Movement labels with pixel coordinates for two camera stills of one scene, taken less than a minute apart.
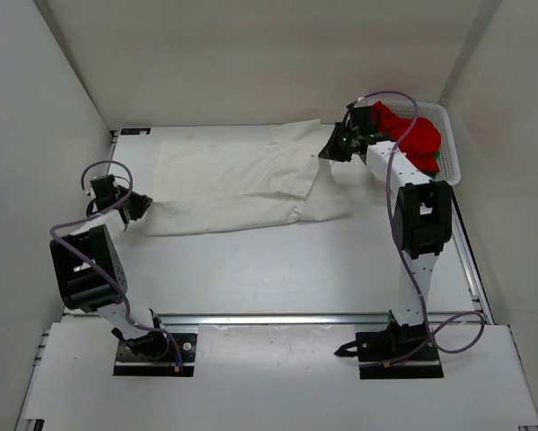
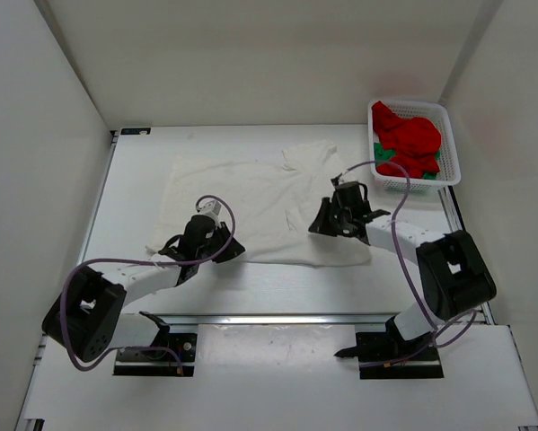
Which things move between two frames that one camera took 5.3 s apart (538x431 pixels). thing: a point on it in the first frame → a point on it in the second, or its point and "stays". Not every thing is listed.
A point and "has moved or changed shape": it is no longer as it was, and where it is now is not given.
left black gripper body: (127, 201) → (213, 249)
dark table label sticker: (135, 130) stays
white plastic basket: (449, 168) stays
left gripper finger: (136, 213) → (233, 250)
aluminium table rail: (272, 321) stays
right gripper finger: (348, 152) → (337, 220)
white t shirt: (268, 178) has moved or changed shape
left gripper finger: (140, 201) → (224, 233)
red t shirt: (420, 143) stays
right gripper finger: (335, 149) → (324, 222)
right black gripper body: (351, 135) → (348, 217)
